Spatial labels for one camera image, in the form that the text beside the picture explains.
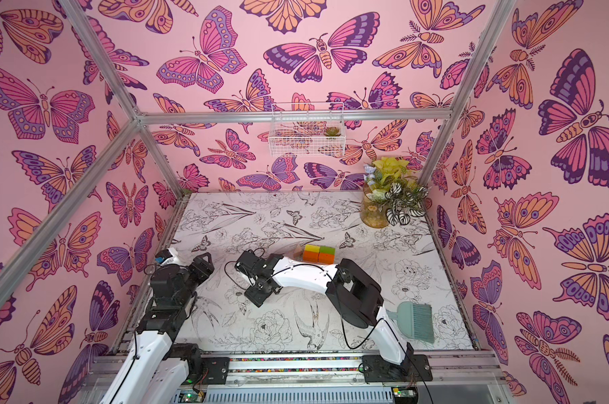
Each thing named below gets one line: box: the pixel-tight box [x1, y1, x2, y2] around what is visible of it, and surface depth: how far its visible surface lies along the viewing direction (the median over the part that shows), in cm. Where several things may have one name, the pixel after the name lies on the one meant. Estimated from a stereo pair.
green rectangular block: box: [318, 245, 336, 256], surface depth 100 cm
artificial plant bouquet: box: [363, 156, 429, 227], surface depth 92 cm
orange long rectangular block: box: [317, 252, 336, 265], surface depth 99 cm
